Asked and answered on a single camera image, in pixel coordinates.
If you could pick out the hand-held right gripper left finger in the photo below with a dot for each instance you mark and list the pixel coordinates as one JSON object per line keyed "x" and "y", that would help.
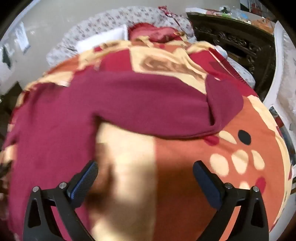
{"x": 83, "y": 183}

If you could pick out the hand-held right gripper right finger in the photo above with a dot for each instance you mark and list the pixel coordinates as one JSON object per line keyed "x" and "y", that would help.
{"x": 205, "y": 183}

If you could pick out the maroon sweater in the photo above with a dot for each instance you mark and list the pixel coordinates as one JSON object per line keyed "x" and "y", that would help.
{"x": 138, "y": 104}

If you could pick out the red orange printed blanket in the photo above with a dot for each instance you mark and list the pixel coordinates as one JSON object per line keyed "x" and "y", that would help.
{"x": 185, "y": 173}

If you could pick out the white mattress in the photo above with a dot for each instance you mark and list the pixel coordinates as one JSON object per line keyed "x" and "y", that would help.
{"x": 242, "y": 71}

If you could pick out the dark carved wooden headboard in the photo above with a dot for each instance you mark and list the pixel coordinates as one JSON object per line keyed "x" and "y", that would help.
{"x": 231, "y": 39}

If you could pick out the white pillow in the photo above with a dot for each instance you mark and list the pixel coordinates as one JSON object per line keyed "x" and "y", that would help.
{"x": 101, "y": 38}

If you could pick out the red ruffled pillow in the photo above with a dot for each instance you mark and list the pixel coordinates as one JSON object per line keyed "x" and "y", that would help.
{"x": 157, "y": 33}

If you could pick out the floral quilt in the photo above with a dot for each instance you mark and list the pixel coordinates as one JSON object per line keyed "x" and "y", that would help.
{"x": 104, "y": 23}

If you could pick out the orange bag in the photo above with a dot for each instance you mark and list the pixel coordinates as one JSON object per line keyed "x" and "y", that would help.
{"x": 262, "y": 24}

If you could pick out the white furniture frame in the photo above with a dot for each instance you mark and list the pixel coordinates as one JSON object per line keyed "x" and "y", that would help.
{"x": 277, "y": 69}

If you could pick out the white wall calendar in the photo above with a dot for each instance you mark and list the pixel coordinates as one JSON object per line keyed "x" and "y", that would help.
{"x": 22, "y": 37}

